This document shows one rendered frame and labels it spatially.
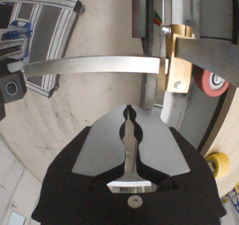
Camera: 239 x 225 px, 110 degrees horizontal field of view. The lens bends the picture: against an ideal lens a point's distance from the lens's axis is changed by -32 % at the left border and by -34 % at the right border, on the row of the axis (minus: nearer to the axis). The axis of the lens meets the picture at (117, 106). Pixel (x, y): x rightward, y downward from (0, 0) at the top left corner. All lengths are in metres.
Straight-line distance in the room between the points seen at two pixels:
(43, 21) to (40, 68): 0.82
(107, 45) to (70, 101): 0.68
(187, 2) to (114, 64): 0.43
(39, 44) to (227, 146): 1.26
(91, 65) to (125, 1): 0.95
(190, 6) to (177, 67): 0.37
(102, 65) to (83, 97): 1.05
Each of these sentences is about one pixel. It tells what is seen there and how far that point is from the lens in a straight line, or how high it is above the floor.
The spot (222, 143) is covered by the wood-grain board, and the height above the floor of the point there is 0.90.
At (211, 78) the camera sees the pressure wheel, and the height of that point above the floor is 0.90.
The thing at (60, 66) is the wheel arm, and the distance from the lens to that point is 0.27.
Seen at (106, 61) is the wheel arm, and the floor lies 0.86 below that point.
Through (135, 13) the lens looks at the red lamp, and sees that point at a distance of 0.40.
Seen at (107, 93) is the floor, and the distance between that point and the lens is 1.21.
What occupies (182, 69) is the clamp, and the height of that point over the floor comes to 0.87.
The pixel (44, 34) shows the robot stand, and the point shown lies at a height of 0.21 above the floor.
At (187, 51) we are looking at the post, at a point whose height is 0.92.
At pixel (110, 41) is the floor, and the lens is 1.10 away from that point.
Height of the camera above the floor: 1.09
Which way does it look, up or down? 60 degrees down
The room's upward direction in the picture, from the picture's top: 175 degrees counter-clockwise
